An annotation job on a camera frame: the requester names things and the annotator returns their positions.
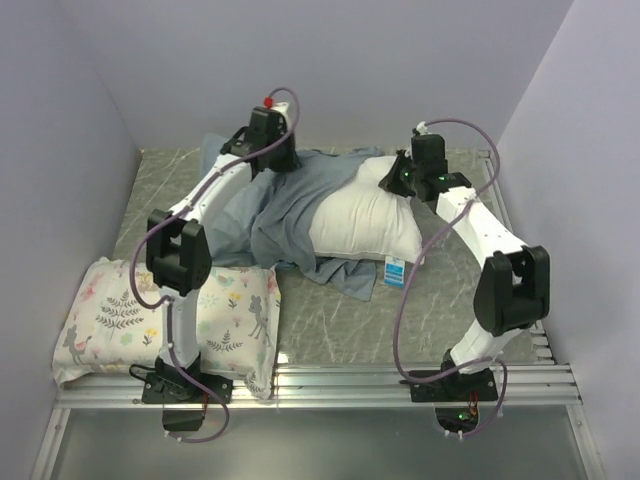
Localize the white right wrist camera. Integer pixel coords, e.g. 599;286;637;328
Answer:
412;121;430;137

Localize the floral deer print pillow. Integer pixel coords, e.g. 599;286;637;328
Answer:
52;258;281;400

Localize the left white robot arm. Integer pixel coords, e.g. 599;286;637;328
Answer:
145;97;299;402

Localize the blue-grey pillowcase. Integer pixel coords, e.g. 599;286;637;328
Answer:
205;146;384;301

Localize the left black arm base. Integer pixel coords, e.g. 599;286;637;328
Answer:
128;357;233;444

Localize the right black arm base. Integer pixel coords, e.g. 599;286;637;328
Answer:
400;368;499;436

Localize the white pillow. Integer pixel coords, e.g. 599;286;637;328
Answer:
309;156;422;262

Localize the aluminium front rail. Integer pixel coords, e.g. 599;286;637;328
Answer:
54;364;582;410

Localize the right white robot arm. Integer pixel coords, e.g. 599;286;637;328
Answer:
379;127;550;400

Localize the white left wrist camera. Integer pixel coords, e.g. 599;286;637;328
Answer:
263;96;292;122

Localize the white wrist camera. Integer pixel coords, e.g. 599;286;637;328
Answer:
412;121;430;137
263;96;292;122

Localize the blue white pillow tag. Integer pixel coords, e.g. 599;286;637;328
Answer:
383;256;406;288

